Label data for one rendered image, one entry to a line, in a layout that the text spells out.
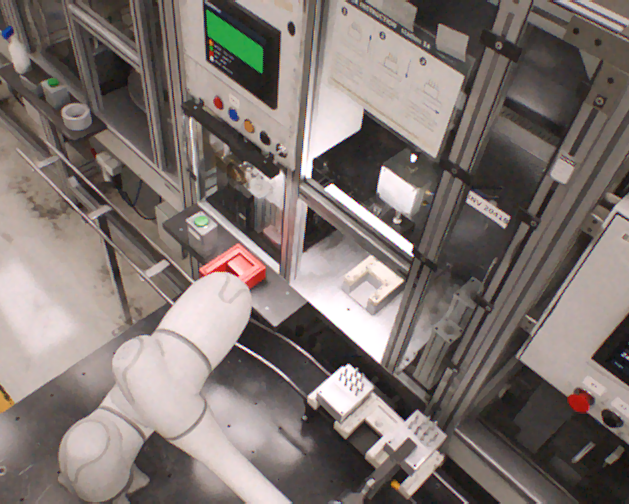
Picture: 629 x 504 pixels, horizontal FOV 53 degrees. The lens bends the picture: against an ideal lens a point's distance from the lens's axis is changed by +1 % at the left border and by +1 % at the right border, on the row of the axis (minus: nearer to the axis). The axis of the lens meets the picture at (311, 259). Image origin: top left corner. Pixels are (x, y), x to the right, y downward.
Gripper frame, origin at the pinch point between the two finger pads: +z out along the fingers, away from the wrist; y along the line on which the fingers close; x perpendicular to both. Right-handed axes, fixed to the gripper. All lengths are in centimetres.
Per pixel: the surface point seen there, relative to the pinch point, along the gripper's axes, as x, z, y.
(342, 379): 25.4, 5.9, -4.9
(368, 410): 15.5, 6.7, -9.8
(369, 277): 44, 37, -4
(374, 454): 6.1, -1.5, -9.1
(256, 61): 72, 16, 66
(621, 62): 3, 20, 102
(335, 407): 21.0, -1.4, -4.9
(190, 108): 97, 14, 39
